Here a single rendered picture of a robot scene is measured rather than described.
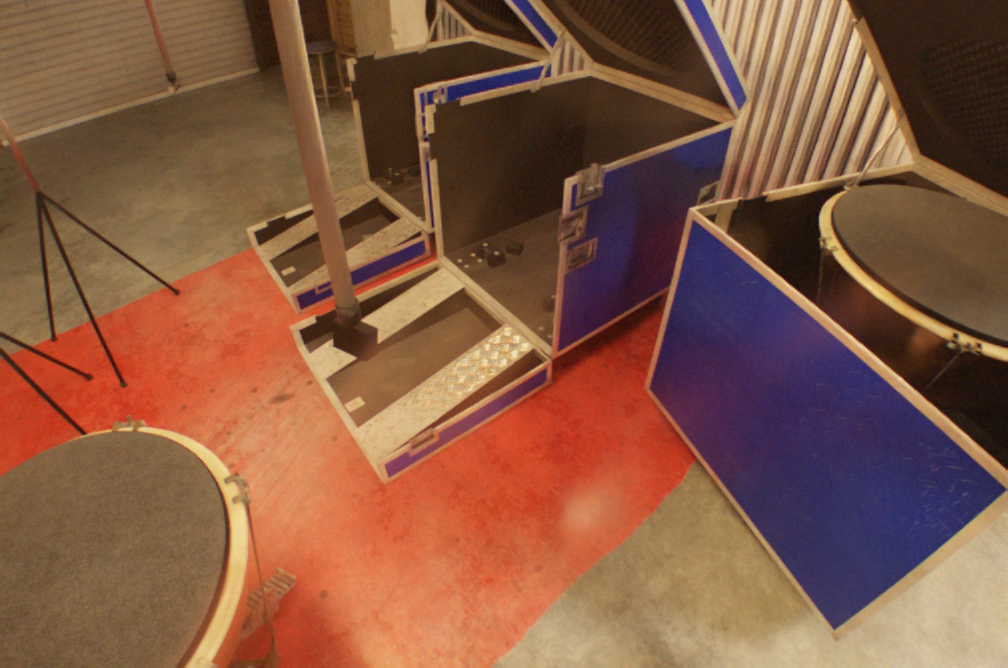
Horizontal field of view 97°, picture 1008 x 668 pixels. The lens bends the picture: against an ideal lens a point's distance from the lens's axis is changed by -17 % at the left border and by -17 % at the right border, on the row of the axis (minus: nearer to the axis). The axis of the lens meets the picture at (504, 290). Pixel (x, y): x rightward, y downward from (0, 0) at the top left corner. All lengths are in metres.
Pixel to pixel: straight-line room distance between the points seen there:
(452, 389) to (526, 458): 0.40
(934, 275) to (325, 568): 1.99
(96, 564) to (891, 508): 1.63
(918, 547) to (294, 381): 2.22
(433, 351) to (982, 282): 1.98
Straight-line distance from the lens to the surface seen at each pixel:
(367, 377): 2.34
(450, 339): 2.43
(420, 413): 2.11
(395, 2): 4.33
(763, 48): 3.41
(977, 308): 1.60
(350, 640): 1.83
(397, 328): 2.41
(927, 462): 1.32
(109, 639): 1.14
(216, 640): 1.07
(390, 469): 1.97
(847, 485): 1.49
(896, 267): 1.61
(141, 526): 1.21
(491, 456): 2.05
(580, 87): 2.87
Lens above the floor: 1.71
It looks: 39 degrees down
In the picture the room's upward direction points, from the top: straight up
